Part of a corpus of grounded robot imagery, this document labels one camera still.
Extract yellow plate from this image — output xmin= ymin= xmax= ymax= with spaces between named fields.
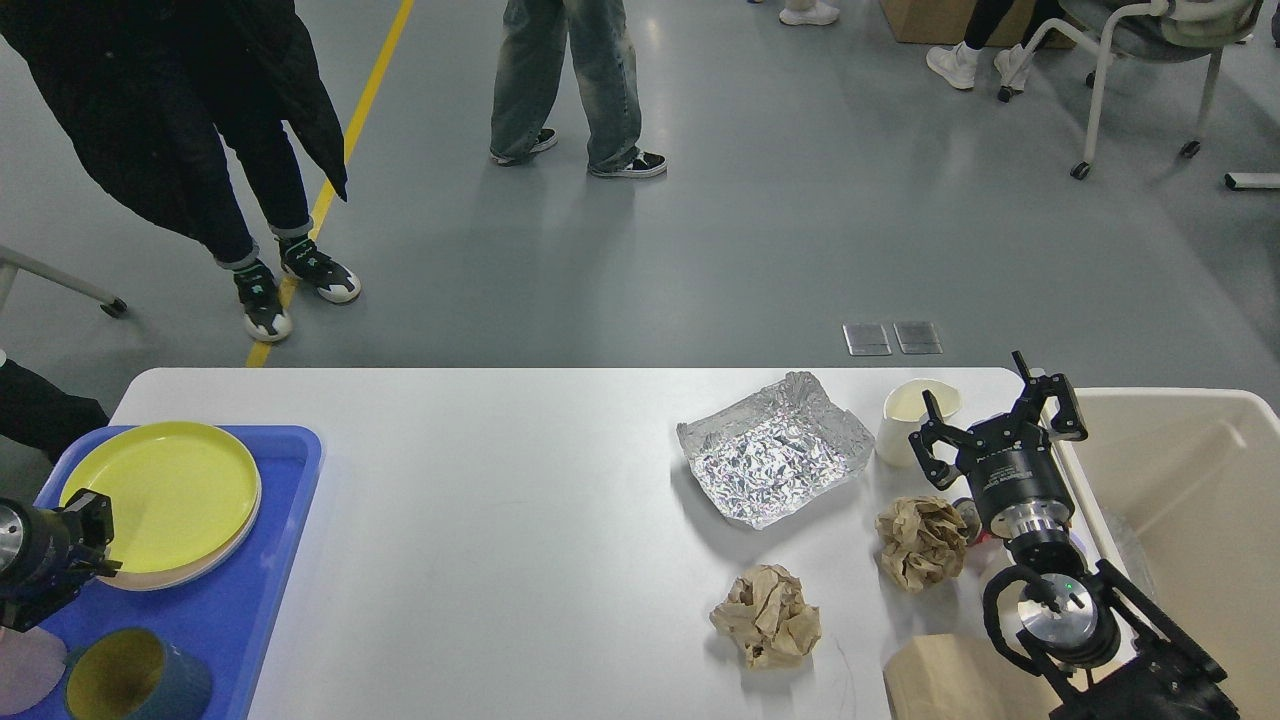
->
xmin=59 ymin=421 xmax=262 ymax=574

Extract white office chair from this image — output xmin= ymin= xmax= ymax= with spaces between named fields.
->
xmin=1030 ymin=1 xmax=1263 ymax=181

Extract person in blue jeans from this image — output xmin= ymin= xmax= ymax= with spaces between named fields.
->
xmin=488 ymin=0 xmax=669 ymax=181

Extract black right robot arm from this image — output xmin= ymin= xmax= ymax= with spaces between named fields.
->
xmin=909 ymin=352 xmax=1240 ymax=719

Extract floor socket plate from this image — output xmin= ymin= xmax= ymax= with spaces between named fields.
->
xmin=842 ymin=323 xmax=893 ymax=357
xmin=893 ymin=322 xmax=945 ymax=355

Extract pink cup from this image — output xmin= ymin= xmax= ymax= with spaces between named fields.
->
xmin=1 ymin=628 xmax=68 ymax=717

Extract beige plastic bin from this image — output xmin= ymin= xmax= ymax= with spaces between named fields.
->
xmin=1056 ymin=388 xmax=1279 ymax=719

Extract person in black clothes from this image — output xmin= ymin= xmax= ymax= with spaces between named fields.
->
xmin=3 ymin=1 xmax=362 ymax=343

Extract crumpled brown paper ball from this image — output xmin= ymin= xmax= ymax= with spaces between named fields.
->
xmin=709 ymin=564 xmax=823 ymax=671
xmin=876 ymin=495 xmax=968 ymax=594

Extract crumpled aluminium foil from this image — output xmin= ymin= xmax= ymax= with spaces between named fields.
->
xmin=676 ymin=372 xmax=876 ymax=530

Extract seated person white sneakers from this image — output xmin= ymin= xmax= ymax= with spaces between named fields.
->
xmin=925 ymin=1 xmax=1064 ymax=94

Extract chair leg with caster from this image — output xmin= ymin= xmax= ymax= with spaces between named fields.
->
xmin=1 ymin=245 xmax=128 ymax=318

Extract white bar on floor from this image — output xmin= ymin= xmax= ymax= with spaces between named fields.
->
xmin=1222 ymin=172 xmax=1280 ymax=191

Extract crushed red can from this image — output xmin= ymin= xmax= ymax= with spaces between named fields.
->
xmin=952 ymin=497 xmax=992 ymax=547

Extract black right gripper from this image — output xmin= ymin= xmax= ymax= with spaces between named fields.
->
xmin=908 ymin=350 xmax=1089 ymax=542

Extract grey mug yellow inside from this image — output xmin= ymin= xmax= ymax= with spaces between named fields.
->
xmin=63 ymin=626 xmax=212 ymax=719

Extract cardboard box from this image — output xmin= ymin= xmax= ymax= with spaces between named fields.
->
xmin=879 ymin=1 xmax=1036 ymax=47

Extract brown paper bag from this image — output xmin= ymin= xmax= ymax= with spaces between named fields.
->
xmin=883 ymin=634 xmax=1060 ymax=719

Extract pink plate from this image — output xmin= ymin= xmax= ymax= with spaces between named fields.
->
xmin=99 ymin=474 xmax=262 ymax=592

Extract white paper cup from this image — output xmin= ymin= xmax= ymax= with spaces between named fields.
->
xmin=876 ymin=378 xmax=963 ymax=468

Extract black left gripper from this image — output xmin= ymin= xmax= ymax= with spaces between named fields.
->
xmin=1 ymin=488 xmax=123 ymax=633

